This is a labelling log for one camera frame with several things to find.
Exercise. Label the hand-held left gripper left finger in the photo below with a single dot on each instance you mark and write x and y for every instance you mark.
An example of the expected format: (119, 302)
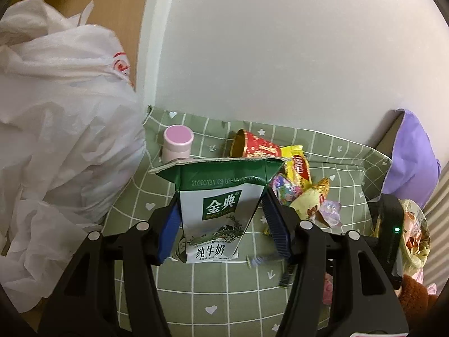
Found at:
(171, 232)

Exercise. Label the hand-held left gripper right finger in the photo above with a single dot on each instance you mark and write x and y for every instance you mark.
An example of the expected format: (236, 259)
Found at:
(277, 228)

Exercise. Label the green and white milk carton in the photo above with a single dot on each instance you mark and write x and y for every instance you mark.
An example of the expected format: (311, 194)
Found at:
(210, 217)

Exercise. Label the white plastic bag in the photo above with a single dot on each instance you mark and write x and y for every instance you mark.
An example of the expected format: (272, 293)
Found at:
(70, 130)

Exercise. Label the yellow plastic bag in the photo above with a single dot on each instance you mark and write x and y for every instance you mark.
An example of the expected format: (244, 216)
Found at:
(415, 238)

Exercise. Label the pink cartoon snack packet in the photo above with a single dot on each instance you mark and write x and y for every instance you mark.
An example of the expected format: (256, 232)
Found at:
(286, 189)

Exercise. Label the pale gold candy wrapper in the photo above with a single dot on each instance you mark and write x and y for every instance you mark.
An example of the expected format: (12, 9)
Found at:
(310, 200)

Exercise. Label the striped cloth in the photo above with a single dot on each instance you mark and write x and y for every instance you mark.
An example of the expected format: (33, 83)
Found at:
(438, 200)

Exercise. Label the clear purple candy wrapper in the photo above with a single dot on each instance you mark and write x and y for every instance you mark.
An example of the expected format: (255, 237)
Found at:
(329, 214)

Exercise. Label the purple pillow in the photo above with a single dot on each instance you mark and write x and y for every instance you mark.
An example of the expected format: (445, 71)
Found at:
(410, 161)

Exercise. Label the yellow snack wrapper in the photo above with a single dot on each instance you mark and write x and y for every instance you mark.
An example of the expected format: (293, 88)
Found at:
(298, 168)

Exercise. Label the brown plush toy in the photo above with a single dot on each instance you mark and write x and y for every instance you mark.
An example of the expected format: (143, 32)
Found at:
(414, 295)

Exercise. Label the green checked bedsheet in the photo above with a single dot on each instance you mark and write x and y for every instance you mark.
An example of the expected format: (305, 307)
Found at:
(228, 295)

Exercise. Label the red paper cup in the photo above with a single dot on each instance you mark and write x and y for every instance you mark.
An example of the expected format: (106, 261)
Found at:
(260, 145)

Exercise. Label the pink lidded bottle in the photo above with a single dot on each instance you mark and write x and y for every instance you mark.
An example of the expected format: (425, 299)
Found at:
(177, 141)

